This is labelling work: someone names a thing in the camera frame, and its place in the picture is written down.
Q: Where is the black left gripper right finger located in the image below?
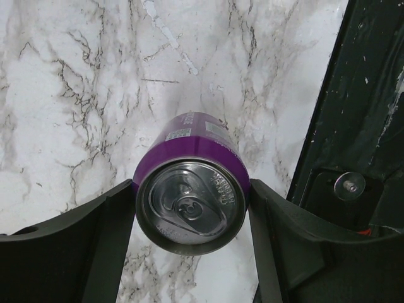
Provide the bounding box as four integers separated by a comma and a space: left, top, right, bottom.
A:
249, 179, 403, 302

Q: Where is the black base frame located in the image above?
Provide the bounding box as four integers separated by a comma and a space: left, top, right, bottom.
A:
287, 1, 403, 237

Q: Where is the purple fanta can front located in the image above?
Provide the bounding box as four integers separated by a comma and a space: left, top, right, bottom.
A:
133, 112, 250, 255

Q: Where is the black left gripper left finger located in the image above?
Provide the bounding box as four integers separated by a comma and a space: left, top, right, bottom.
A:
1, 179, 134, 302

